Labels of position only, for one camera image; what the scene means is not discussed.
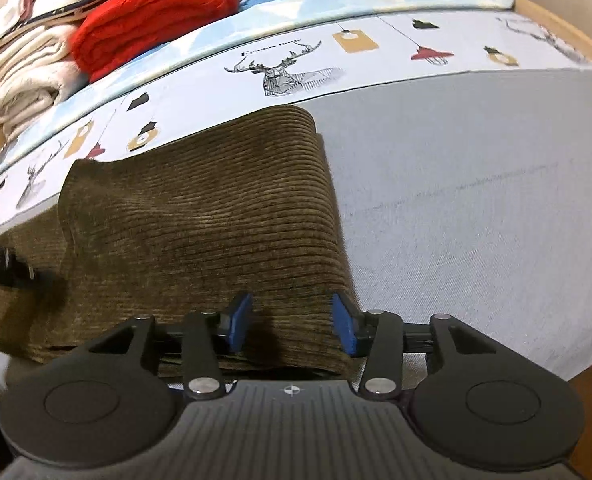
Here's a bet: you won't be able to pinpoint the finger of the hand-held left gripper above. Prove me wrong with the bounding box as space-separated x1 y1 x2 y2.
0 244 36 290

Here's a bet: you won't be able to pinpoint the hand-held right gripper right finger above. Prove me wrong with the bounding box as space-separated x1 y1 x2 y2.
332 292 497 402

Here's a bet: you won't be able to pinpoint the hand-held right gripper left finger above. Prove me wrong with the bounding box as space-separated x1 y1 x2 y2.
83 293 253 401

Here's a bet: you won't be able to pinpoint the olive corduroy pants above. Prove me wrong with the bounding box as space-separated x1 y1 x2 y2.
0 105 361 378

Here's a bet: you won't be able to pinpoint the grey mattress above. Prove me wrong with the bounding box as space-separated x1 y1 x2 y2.
0 0 592 401

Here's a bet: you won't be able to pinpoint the folded white quilt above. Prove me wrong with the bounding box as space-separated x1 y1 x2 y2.
0 25 94 136

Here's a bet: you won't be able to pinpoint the deer printed bed sheet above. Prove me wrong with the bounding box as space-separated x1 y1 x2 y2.
0 7 592 238

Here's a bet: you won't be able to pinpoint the folded red blanket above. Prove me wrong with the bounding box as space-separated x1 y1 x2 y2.
70 0 239 85

